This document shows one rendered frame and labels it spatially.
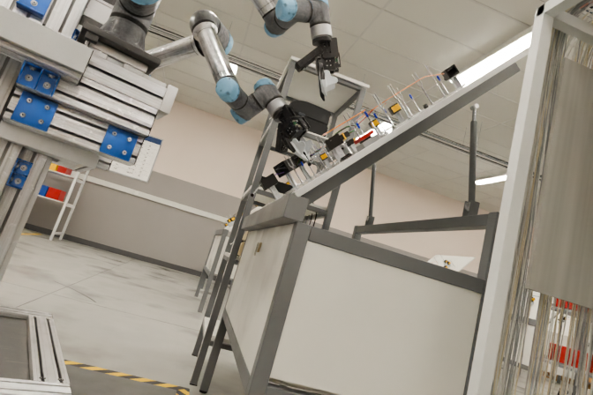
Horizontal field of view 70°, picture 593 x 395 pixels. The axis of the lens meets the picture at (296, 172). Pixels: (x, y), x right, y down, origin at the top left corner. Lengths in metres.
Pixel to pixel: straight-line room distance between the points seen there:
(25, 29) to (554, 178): 1.29
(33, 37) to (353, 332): 1.08
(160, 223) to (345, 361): 7.94
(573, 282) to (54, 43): 1.34
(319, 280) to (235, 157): 8.09
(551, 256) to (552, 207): 0.11
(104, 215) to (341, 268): 8.12
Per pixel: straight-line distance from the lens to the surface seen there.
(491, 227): 1.36
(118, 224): 9.02
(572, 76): 1.23
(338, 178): 1.29
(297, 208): 1.10
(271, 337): 1.11
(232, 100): 1.49
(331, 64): 1.52
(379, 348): 1.20
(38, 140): 1.45
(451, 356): 1.30
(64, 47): 1.25
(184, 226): 8.92
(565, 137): 1.17
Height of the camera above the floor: 0.68
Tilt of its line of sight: 12 degrees up
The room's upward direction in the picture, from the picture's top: 16 degrees clockwise
